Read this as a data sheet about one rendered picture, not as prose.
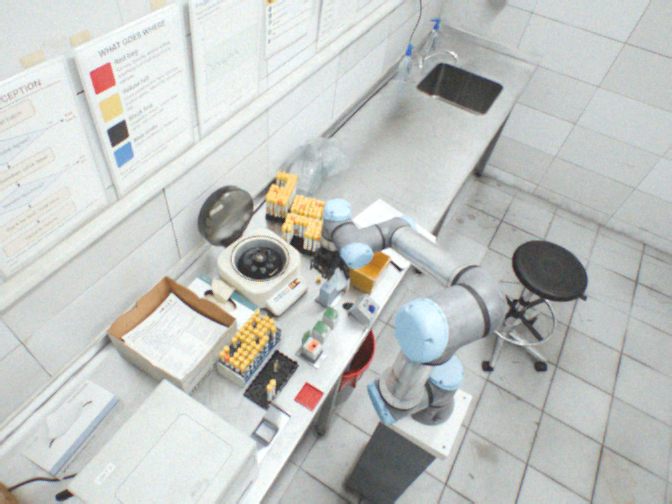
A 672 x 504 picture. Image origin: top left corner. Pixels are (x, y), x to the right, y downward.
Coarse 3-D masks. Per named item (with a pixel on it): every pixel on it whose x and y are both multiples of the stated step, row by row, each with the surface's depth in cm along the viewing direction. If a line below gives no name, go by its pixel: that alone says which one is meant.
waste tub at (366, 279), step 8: (376, 256) 173; (384, 256) 170; (368, 264) 177; (376, 264) 176; (384, 264) 173; (352, 272) 165; (360, 272) 163; (368, 272) 175; (376, 272) 175; (384, 272) 172; (352, 280) 168; (360, 280) 166; (368, 280) 163; (376, 280) 164; (360, 288) 169; (368, 288) 166
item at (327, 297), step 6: (330, 282) 159; (336, 282) 159; (324, 288) 157; (330, 288) 157; (342, 288) 167; (318, 294) 161; (324, 294) 158; (330, 294) 158; (336, 294) 164; (342, 294) 167; (318, 300) 164; (324, 300) 161; (330, 300) 162; (336, 300) 165; (324, 306) 163
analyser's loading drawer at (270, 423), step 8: (272, 408) 136; (280, 408) 135; (264, 416) 135; (272, 416) 135; (280, 416) 135; (288, 416) 135; (264, 424) 133; (272, 424) 131; (280, 424) 134; (256, 432) 132; (272, 432) 132; (256, 440) 130; (264, 440) 128; (272, 440) 130; (264, 448) 129
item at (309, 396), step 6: (306, 384) 146; (300, 390) 144; (306, 390) 145; (312, 390) 145; (318, 390) 145; (300, 396) 143; (306, 396) 143; (312, 396) 144; (318, 396) 144; (300, 402) 142; (306, 402) 142; (312, 402) 142; (318, 402) 143; (312, 408) 141
